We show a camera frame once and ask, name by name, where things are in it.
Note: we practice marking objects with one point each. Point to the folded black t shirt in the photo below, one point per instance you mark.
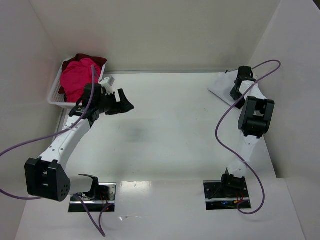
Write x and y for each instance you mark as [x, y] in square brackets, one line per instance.
[241, 103]

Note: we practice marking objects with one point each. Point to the dark red t shirt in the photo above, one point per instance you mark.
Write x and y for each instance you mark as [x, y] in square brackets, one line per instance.
[97, 60]

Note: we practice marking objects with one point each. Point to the white t shirt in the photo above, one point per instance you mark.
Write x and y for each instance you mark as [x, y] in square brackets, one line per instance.
[223, 83]

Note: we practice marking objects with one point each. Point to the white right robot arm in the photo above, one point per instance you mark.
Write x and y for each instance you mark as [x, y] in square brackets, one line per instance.
[254, 121]

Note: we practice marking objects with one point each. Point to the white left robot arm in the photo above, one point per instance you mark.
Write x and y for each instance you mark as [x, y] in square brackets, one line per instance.
[45, 176]

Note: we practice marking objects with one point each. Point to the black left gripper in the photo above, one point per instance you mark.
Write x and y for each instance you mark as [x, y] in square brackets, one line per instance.
[114, 101]

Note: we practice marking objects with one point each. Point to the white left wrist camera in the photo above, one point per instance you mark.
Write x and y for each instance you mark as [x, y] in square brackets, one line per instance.
[107, 82]

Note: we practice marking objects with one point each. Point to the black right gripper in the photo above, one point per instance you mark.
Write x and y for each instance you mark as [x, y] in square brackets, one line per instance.
[236, 89]

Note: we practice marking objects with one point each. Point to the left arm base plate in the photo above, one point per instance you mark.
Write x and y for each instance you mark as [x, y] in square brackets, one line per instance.
[105, 198]

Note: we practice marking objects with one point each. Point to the pink t shirt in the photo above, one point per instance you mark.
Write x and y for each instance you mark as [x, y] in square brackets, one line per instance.
[75, 80]

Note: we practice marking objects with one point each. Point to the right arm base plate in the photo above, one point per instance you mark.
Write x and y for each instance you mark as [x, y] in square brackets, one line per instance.
[217, 199]

